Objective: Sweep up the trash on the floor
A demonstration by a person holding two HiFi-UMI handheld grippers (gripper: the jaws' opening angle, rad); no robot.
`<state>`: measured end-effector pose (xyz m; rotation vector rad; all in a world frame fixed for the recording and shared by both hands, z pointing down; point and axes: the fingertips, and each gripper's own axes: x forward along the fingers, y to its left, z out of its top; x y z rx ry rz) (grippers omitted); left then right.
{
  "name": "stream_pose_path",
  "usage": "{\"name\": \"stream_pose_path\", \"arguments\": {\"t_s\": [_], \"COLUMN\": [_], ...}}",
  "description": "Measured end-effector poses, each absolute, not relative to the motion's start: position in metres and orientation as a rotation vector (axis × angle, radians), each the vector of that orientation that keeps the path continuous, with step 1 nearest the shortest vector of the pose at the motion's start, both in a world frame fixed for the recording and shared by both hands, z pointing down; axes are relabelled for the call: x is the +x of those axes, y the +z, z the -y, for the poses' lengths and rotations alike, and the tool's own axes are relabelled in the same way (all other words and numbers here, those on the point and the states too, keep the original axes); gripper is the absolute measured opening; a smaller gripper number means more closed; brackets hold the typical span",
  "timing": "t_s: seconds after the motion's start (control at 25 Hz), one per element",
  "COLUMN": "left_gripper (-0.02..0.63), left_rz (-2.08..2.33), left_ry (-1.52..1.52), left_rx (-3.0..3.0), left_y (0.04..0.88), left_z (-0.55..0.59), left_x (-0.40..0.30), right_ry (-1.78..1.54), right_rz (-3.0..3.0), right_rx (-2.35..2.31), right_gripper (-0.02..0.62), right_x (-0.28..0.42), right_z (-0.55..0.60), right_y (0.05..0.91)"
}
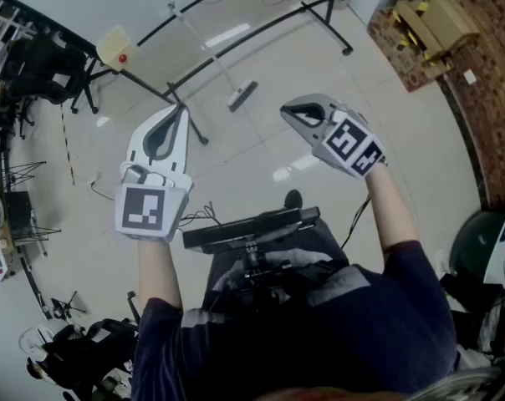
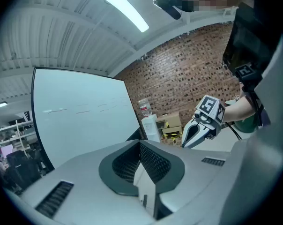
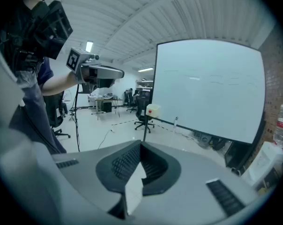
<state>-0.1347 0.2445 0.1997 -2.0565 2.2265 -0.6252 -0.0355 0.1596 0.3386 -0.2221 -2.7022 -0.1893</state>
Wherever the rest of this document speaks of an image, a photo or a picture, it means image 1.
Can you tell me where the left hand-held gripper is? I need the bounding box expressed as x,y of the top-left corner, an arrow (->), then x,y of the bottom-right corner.
114,104 -> 194,243

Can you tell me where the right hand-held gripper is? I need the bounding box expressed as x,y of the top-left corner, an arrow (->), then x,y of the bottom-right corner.
278,93 -> 388,180

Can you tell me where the white broom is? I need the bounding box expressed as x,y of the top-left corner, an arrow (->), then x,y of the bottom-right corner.
167,0 -> 260,114

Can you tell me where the person's left forearm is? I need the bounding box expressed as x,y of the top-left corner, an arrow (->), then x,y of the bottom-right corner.
135,236 -> 185,312

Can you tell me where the person's right forearm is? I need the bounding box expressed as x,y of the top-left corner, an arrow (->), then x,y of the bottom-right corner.
363,164 -> 421,255

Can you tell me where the person's right black shoe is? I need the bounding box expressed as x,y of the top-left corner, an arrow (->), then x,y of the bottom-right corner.
284,189 -> 304,211

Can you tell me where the striped floor tape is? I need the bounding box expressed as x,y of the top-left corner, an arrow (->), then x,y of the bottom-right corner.
59,102 -> 77,186

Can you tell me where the brown printed cardboard box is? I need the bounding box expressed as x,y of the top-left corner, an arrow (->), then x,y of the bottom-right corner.
367,8 -> 454,94

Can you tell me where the beige box with red button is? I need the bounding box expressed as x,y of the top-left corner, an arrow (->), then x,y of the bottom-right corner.
94,24 -> 140,74

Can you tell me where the black chest-mounted device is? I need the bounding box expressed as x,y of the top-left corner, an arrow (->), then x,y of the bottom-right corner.
181,206 -> 321,255

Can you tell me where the black office chair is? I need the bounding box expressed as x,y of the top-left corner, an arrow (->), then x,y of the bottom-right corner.
3,35 -> 101,141

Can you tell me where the black box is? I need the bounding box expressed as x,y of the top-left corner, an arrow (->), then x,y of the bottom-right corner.
3,190 -> 35,241

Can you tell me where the plain cardboard box yellow tape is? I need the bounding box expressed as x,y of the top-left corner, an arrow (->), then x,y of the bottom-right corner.
392,0 -> 482,73

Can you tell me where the small black tripod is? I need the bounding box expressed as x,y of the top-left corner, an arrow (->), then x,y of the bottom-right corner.
50,290 -> 88,321

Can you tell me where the dark green round bin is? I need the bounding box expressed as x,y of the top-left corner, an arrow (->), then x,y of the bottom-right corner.
448,210 -> 505,282

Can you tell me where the black and white chair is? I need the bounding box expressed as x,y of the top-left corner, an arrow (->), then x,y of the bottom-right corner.
17,316 -> 141,401

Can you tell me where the person's dark shirt torso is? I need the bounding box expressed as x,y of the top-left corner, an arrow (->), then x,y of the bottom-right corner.
130,240 -> 461,401

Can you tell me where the white round table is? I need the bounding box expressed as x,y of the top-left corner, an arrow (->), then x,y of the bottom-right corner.
482,196 -> 505,286

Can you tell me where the black floor cable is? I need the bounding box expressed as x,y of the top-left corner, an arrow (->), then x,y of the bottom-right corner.
89,172 -> 116,203

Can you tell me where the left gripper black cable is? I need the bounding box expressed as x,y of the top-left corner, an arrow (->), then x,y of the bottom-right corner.
177,200 -> 222,230

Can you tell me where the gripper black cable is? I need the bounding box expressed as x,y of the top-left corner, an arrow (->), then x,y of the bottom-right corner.
339,196 -> 371,250
177,200 -> 222,230

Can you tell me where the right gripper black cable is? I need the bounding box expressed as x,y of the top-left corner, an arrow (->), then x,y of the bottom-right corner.
339,196 -> 371,250

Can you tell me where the black chest mount bracket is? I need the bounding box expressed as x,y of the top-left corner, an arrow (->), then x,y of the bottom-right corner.
212,240 -> 308,304

